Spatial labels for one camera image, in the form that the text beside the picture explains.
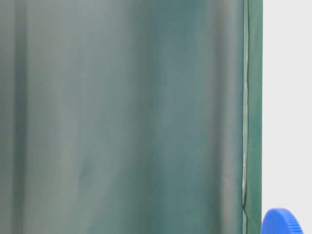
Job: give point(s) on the small blue gear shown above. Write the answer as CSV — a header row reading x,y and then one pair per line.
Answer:
x,y
280,221

